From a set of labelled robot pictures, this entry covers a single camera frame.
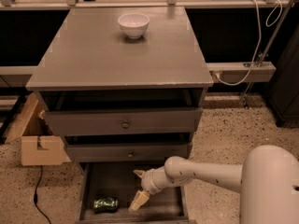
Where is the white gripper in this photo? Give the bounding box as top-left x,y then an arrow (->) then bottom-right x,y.
129,167 -> 170,212

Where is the crushed green can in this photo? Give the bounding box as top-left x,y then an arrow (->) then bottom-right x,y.
93,196 -> 119,213

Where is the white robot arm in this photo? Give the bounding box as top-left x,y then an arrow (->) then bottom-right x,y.
129,145 -> 299,224

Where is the grey open bottom drawer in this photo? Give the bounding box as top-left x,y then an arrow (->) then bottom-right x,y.
75,161 -> 197,224

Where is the grey middle drawer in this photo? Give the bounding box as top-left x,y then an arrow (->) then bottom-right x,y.
66,143 -> 192,162

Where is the grey top drawer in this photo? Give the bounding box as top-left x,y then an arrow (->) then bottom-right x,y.
43,108 -> 203,136

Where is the grey wooden cabinet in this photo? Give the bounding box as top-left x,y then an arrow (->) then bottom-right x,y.
27,7 -> 212,224

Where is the white ceramic bowl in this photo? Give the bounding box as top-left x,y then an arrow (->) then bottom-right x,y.
118,13 -> 150,39

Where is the dark side cabinet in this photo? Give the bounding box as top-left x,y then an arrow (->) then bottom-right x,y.
264,25 -> 299,127

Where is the black floor cable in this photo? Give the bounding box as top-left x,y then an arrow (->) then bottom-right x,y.
33,165 -> 52,224

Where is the grey metal rail frame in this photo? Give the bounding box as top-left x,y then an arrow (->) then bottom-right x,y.
0,0 -> 299,110

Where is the white hanging cable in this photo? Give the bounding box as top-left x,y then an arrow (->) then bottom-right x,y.
213,0 -> 284,87

